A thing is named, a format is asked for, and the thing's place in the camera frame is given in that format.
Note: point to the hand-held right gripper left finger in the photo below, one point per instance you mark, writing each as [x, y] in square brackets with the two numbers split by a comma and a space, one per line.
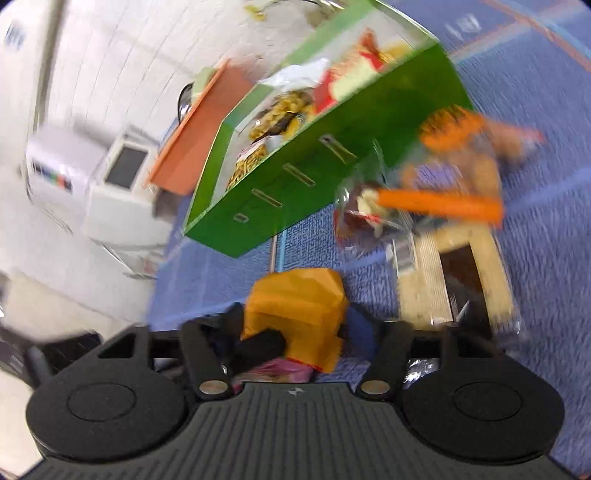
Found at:
[258, 347]

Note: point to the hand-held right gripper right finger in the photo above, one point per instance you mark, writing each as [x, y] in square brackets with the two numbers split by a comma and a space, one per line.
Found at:
[362, 330]

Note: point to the green cardboard box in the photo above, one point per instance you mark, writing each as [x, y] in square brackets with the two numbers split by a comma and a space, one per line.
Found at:
[323, 175]

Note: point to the red snack packet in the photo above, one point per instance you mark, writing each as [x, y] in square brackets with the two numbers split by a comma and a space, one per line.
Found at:
[332, 92]

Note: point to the white cartoon snack packet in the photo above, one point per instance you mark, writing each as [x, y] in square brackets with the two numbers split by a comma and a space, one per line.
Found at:
[300, 71]

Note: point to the brown clear-edged snack packet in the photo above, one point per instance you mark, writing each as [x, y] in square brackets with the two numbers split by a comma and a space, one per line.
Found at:
[425, 277]

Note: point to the clear brown candy packet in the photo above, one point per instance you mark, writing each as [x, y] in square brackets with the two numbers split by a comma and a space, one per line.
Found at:
[360, 226]

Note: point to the orange striped clear snack packet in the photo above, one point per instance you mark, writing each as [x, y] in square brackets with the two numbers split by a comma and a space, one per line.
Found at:
[438, 205]

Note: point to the yellow spotted snack packet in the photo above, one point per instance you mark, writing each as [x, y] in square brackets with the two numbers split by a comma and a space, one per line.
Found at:
[247, 161]

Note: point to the white appliance with screen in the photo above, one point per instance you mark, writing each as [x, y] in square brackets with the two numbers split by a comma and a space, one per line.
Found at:
[115, 207]

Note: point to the orange plastic basin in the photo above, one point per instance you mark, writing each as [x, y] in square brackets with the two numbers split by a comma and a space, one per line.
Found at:
[198, 134]

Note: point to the clear bag of yellow chips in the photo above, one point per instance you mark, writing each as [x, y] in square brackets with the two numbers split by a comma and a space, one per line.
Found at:
[281, 110]

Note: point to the metal pan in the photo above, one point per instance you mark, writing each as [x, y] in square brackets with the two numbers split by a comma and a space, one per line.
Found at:
[185, 99]

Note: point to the green plant with yellow flowers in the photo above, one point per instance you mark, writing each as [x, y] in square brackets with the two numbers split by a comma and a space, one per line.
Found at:
[256, 10]

